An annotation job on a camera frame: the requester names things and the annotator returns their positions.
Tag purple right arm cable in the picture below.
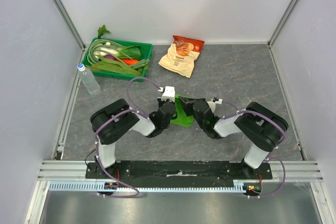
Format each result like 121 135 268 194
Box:
222 100 287 200

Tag green asparagus bunch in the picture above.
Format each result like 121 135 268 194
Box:
130 59 149 71

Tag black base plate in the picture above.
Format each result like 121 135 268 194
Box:
85 159 272 188

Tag clear plastic water bottle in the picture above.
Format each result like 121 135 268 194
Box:
77 63 101 95

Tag bok choy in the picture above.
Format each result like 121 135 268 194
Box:
93 46 141 60

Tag green long beans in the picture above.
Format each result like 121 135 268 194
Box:
87 39 110 65

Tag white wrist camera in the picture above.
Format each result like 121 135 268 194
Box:
159 86 175 103
206 97 223 113

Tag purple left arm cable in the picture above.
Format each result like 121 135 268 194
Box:
94 77 165 198

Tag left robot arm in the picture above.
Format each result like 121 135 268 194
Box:
90 99 177 168

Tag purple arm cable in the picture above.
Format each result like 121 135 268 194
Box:
222 100 287 200
94 77 165 198

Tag orange carrot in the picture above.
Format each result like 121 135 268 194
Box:
121 58 139 65

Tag purple onion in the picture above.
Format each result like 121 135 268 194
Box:
104 55 115 60

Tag green paper box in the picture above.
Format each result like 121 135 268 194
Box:
171 94 194 127

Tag light blue cable duct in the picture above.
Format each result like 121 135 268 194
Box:
49 180 247 193

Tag green leafy vegetable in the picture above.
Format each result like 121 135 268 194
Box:
91 61 142 76

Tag red and cream snack bag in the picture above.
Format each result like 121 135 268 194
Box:
158 35 205 78

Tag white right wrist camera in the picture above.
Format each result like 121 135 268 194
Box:
206 97 223 113

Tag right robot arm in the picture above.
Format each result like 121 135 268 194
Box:
179 96 289 169

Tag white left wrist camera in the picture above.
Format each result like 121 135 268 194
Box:
159 86 175 103

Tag celery leaf sprig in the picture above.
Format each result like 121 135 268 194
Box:
97 25 111 39

